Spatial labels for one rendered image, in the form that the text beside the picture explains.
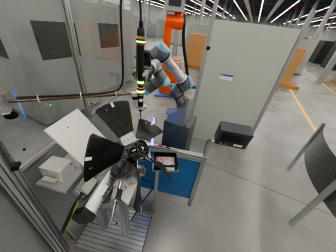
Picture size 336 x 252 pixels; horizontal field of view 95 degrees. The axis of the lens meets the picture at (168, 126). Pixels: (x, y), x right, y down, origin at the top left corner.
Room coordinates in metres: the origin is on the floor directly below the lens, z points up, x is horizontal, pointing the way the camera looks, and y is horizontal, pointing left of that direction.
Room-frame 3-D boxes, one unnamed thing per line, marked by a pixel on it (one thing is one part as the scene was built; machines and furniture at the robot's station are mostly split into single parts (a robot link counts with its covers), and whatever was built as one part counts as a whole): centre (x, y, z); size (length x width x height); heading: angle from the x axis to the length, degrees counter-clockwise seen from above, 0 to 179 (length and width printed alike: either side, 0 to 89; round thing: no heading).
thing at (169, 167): (1.00, -0.01, 0.85); 0.22 x 0.17 x 0.07; 98
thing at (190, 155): (1.17, 0.03, 0.82); 0.90 x 0.04 x 0.08; 83
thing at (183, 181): (1.17, 0.03, 0.45); 0.82 x 0.01 x 0.66; 83
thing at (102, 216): (0.73, 0.53, 0.58); 0.09 x 0.04 x 1.15; 173
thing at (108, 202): (0.49, 0.29, 1.03); 0.15 x 0.10 x 0.14; 83
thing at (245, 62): (2.49, -0.99, 1.10); 1.21 x 0.05 x 2.20; 83
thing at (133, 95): (0.82, 0.19, 1.50); 0.09 x 0.07 x 0.10; 118
